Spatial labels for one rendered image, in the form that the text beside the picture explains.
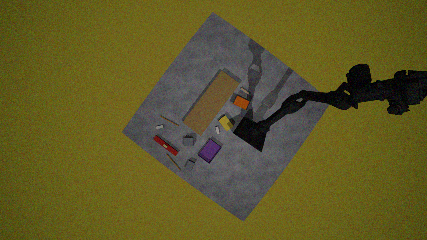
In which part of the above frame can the red flat block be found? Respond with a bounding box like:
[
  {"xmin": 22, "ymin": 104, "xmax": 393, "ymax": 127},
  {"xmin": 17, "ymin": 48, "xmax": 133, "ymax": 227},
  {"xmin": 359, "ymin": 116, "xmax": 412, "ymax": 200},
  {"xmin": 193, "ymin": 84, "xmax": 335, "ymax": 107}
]
[{"xmin": 154, "ymin": 135, "xmax": 178, "ymax": 156}]

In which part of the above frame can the yellow rectangular block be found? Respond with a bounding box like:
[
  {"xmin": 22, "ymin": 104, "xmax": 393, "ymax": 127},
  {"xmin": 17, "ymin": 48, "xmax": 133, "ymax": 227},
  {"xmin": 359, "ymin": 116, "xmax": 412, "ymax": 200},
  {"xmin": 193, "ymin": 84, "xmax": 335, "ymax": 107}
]
[{"xmin": 219, "ymin": 116, "xmax": 233, "ymax": 131}]

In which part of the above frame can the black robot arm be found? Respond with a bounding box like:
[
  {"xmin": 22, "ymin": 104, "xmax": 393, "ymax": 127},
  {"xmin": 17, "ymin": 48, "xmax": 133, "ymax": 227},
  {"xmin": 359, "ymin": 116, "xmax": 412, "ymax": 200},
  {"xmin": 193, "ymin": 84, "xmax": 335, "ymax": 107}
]
[{"xmin": 248, "ymin": 64, "xmax": 410, "ymax": 137}]

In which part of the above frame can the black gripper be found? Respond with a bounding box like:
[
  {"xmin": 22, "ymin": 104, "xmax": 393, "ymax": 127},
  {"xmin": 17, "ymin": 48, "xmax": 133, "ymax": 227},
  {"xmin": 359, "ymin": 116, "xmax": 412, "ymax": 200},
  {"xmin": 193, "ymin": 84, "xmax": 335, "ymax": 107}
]
[{"xmin": 372, "ymin": 70, "xmax": 427, "ymax": 105}]

